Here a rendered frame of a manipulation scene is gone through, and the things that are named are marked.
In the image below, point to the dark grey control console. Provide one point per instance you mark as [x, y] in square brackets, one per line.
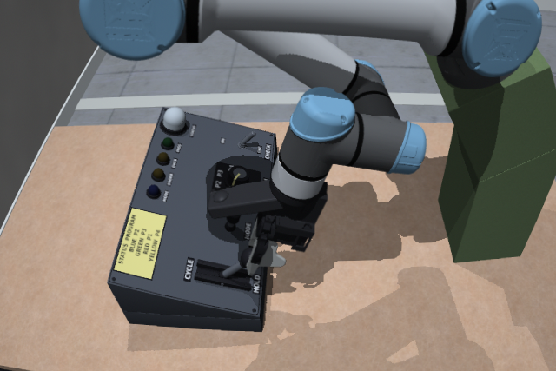
[166, 269]

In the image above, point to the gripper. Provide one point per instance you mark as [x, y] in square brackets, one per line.
[291, 226]

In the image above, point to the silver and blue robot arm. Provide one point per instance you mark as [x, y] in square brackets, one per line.
[494, 36]

